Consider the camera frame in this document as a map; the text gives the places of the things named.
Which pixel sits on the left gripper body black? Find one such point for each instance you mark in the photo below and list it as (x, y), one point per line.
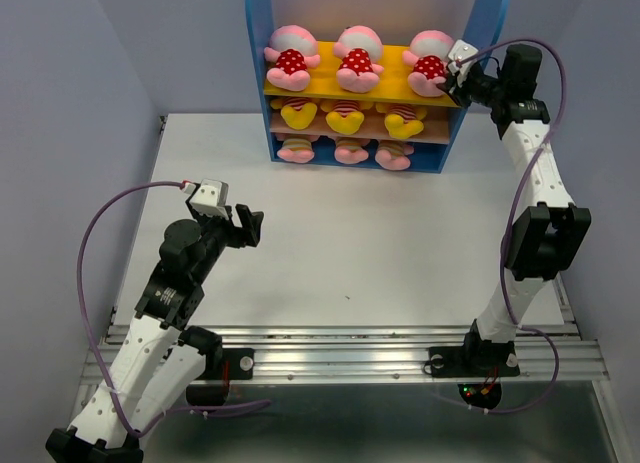
(218, 232)

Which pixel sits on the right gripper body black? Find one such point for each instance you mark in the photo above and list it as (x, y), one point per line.
(474, 85)

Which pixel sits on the pink pig plush dotted dress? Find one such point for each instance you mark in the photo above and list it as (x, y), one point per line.
(427, 57)

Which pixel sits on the yellow bear plush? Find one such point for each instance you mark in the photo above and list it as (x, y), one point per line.
(297, 112)
(345, 117)
(402, 121)

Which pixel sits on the pink frog plush striped shirt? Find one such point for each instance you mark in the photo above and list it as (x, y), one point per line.
(296, 148)

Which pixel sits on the pink pig plush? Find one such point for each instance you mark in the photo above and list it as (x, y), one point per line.
(292, 51)
(359, 50)

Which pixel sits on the pink plush striped body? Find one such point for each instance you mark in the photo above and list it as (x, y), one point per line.
(351, 151)

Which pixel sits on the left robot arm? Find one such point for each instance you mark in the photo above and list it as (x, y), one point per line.
(162, 353)

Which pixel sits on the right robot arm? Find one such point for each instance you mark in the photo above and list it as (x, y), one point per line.
(544, 229)

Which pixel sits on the brown lower shelf board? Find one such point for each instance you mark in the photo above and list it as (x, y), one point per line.
(435, 131)

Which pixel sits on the blue wooden toy shelf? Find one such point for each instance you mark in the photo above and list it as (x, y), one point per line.
(482, 30)

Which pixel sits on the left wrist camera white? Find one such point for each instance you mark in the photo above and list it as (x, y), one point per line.
(207, 198)

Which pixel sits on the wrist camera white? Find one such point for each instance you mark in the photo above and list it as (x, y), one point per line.
(459, 56)
(207, 198)

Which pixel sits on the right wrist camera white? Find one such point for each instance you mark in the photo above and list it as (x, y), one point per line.
(459, 56)

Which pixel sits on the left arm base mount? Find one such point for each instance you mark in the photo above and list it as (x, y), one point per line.
(212, 387)

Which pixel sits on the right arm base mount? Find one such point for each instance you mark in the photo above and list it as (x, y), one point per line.
(478, 373)

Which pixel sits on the aluminium rail frame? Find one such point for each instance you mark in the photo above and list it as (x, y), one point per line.
(359, 270)

